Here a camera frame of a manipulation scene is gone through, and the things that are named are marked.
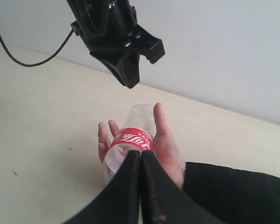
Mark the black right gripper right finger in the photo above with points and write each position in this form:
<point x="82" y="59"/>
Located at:
<point x="162" y="201"/>

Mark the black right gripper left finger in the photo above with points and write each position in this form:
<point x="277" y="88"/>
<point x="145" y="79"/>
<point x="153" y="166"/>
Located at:
<point x="118" y="202"/>

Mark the clear cola bottle red label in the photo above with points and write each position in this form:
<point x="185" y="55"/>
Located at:
<point x="136" y="134"/>

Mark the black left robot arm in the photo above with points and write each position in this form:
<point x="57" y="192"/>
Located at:
<point x="110" y="31"/>

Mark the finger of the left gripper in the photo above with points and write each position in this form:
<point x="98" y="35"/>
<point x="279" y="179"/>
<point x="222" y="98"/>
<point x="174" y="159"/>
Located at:
<point x="123" y="66"/>

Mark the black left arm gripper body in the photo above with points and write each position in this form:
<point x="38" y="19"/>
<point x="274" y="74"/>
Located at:
<point x="113" y="28"/>

